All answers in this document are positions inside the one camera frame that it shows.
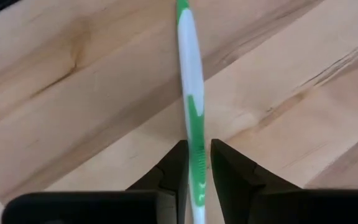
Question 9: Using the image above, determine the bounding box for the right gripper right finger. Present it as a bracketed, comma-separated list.
[209, 138, 358, 224]

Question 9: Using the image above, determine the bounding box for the green white toothbrush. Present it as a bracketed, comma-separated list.
[175, 0, 207, 224]

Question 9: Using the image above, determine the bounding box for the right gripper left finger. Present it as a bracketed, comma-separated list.
[1, 139, 190, 224]

